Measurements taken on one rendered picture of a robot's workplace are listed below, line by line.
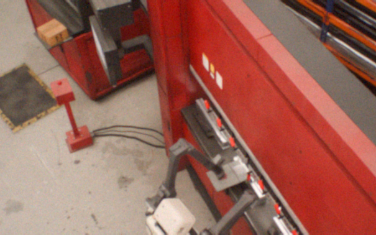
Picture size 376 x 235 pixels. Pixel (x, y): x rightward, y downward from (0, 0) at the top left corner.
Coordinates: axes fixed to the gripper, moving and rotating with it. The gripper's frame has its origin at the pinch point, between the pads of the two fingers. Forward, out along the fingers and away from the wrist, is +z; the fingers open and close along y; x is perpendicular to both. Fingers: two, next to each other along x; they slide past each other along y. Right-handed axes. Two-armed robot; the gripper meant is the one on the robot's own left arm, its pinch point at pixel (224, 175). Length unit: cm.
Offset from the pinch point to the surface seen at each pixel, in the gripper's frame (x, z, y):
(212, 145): -1.8, 18.1, 39.3
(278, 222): -11.4, 14.1, -46.1
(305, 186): -44, -50, -67
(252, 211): 0.1, 18.3, -26.7
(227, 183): 1.2, 3.0, -5.2
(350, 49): -146, 112, 92
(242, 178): -8.9, 8.6, -6.3
